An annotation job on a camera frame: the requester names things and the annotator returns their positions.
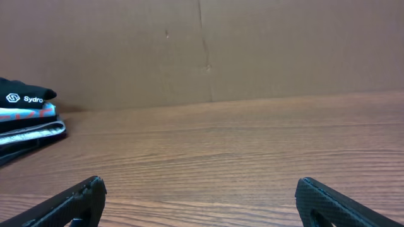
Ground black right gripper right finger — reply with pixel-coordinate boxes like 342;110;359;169
295;177;403;227

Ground blue denim jeans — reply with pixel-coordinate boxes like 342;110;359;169
1;132;67;167

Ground black t-shirt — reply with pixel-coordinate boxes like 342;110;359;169
1;78;57;109

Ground light blue printed t-shirt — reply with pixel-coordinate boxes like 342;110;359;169
1;103;57;122

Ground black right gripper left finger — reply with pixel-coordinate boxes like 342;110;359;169
1;176;107;227

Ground black folded garment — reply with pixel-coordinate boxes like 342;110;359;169
0;116;58;133

